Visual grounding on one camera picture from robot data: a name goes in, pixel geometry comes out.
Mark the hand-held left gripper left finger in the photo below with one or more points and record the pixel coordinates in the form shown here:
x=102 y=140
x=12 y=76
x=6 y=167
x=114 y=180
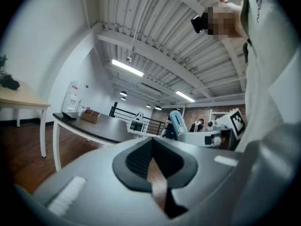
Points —
x=94 y=192

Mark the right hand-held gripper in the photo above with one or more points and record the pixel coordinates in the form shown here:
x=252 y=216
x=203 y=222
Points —
x=229 y=128

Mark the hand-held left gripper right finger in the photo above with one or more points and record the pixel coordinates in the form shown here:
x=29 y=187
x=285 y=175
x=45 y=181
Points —
x=207 y=171

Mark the long ceiling strip light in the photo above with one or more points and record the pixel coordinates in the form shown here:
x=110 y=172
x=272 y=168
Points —
x=185 y=96
x=127 y=67

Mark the white and black device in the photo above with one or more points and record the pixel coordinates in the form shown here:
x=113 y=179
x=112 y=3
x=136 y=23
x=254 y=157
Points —
x=139 y=116

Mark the dark brown table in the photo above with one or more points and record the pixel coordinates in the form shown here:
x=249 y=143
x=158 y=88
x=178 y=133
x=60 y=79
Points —
x=105 y=128

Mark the black metal railing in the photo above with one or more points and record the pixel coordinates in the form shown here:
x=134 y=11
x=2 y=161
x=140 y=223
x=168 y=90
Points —
x=122 y=113

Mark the wooden organiser box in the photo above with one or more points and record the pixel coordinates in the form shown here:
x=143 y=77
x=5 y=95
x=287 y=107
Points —
x=90 y=116

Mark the black calculator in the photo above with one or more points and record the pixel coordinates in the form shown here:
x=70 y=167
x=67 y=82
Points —
x=68 y=116

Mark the white paper cup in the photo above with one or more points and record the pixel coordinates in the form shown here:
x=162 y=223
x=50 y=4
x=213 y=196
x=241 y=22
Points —
x=80 y=112

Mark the white water dispenser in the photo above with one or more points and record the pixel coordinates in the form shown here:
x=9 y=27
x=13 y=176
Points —
x=70 y=95

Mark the person's beige shirt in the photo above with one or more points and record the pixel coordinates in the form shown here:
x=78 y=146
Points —
x=265 y=67

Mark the light wooden table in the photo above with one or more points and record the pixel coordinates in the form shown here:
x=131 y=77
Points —
x=21 y=99

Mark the person's head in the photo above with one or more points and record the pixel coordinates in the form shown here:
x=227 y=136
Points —
x=225 y=22

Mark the black bag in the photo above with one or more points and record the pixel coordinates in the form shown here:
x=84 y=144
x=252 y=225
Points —
x=10 y=83

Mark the black head-mounted camera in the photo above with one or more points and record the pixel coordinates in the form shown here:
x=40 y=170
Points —
x=196 y=24

